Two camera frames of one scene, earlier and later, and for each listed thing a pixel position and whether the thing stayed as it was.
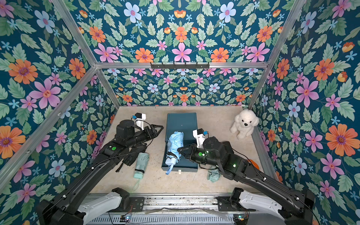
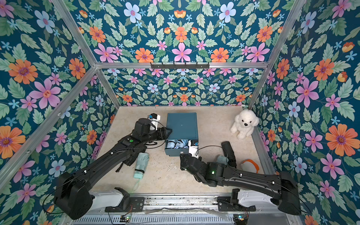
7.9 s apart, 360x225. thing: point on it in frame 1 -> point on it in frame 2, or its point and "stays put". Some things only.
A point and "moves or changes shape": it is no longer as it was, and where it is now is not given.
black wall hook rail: [180, 66] stays put
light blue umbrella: [176, 142] moves or changes shape
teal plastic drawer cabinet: [186, 123] moves or changes shape
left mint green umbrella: [142, 159] stays put
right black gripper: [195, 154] -> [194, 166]
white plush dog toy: [244, 123] stays put
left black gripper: [153, 133] -> [162, 136]
